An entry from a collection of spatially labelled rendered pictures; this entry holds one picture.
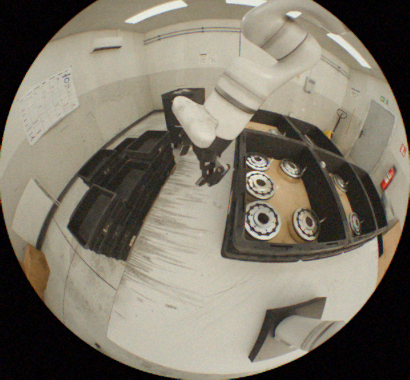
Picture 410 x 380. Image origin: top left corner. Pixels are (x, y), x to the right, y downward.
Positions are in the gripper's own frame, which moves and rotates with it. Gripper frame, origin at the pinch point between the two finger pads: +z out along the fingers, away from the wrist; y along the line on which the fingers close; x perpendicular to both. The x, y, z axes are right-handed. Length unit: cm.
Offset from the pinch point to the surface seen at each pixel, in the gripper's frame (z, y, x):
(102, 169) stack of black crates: 75, 58, 35
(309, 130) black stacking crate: -23, -6, -88
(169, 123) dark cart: 85, 117, -60
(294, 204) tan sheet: -7.6, -25.0, -21.3
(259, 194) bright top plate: -4.3, -15.1, -11.7
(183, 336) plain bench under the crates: 12, -44, 26
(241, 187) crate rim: -7.7, -10.8, -3.2
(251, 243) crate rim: -9.5, -19.2, 3.8
